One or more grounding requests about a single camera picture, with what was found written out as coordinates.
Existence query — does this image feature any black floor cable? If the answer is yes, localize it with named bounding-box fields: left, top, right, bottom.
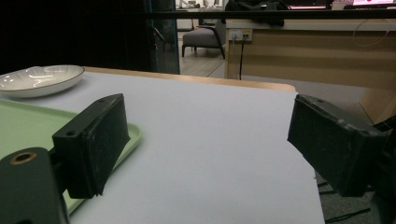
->
left=317, top=181, right=372, bottom=224

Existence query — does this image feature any glowing monitor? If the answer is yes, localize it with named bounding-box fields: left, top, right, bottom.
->
left=352, top=0, right=396, bottom=7

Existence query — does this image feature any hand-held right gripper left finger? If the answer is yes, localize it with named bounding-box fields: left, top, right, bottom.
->
left=51, top=92, right=132, bottom=200

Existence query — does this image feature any black curtain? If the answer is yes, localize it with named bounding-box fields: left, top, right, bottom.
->
left=0, top=0, right=181, bottom=76

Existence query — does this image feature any white looped cable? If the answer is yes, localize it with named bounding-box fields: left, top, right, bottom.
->
left=352, top=18, right=396, bottom=49

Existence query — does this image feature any white ceramic plate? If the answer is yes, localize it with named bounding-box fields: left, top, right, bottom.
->
left=0, top=64, right=86, bottom=99

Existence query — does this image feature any wooden reception desk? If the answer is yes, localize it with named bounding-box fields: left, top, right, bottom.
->
left=224, top=18, right=396, bottom=125

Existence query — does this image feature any dark cloth bundle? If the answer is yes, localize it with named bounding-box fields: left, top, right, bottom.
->
left=221, top=0, right=290, bottom=27

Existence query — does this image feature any black power cable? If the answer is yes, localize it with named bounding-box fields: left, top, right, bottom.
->
left=238, top=35, right=248, bottom=81

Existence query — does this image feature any light green plastic tray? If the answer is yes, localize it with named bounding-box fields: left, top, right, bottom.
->
left=0, top=98, right=143, bottom=216

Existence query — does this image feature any grey armchair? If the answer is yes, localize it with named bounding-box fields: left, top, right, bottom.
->
left=181, top=19, right=228, bottom=60

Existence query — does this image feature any white wall socket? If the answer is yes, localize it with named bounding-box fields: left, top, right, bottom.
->
left=228, top=28, right=253, bottom=42

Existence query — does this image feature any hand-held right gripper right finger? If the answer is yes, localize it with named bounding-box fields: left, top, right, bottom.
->
left=287, top=93, right=388, bottom=198

